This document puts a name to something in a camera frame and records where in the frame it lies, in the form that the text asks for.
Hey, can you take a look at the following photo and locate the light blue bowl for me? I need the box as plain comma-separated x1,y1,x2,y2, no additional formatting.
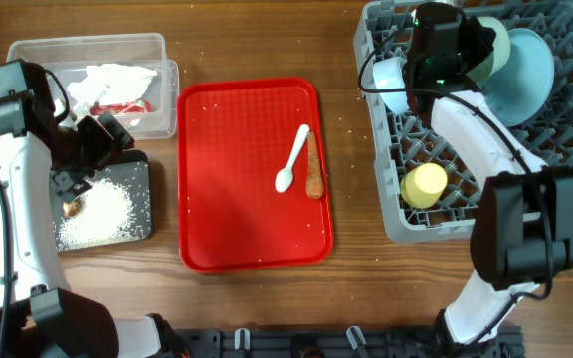
373,56,410,114

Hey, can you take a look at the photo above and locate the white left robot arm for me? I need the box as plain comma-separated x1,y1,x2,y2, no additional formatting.
0,60,191,357

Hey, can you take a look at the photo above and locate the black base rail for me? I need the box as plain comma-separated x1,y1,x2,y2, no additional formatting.
171,325,526,358

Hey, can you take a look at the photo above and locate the green bowl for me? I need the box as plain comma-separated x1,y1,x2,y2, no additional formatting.
467,17,511,82

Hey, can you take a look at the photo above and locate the brown mushroom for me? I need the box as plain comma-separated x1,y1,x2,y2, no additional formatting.
63,199,83,218

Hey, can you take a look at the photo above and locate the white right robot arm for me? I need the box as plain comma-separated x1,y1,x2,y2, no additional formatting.
403,2,573,356

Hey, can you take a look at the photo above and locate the white plastic spoon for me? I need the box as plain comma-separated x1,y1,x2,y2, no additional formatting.
275,124,310,193

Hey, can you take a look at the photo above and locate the black waste tray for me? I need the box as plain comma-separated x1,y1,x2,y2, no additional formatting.
50,149,154,253

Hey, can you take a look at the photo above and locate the red serving tray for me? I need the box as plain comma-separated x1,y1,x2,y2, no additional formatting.
177,78,334,273

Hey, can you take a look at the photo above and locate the red snack wrapper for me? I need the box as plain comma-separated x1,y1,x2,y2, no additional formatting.
89,99,152,116

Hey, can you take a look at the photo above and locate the yellow cup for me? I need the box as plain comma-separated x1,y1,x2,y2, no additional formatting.
400,163,448,209

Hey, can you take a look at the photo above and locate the white rice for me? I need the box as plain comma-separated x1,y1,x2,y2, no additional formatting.
57,171,152,251

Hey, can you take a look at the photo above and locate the clear plastic waste bin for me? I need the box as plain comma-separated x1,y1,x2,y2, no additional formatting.
7,33,180,139

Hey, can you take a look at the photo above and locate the grey dishwasher rack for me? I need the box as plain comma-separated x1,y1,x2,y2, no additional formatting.
353,0,573,244

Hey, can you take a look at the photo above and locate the light blue plate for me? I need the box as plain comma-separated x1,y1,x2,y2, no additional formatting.
478,28,555,127

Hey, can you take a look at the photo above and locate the orange carrot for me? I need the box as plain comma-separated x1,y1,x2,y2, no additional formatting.
305,132,324,199

